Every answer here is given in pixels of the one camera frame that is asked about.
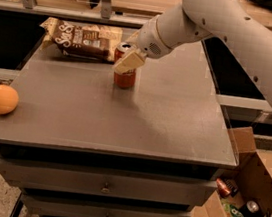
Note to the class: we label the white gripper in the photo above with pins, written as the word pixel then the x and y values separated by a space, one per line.
pixel 150 39

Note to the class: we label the red coke can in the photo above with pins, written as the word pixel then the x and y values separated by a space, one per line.
pixel 125 80

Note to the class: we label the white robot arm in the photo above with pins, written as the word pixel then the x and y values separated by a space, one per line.
pixel 193 20

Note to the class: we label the brown can in box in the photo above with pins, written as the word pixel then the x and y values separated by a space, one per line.
pixel 223 190

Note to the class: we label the dark can in box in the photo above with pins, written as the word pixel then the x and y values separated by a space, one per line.
pixel 250 209

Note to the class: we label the brown chip bag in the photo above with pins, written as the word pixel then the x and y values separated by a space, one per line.
pixel 89 41

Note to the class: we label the grey drawer cabinet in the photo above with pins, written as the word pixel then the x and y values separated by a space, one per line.
pixel 160 145

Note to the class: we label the brass top drawer knob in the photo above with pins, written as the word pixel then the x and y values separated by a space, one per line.
pixel 106 188

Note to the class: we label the orange fruit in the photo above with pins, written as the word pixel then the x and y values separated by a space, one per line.
pixel 8 99

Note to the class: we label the cardboard box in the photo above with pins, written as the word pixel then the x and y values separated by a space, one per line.
pixel 252 177

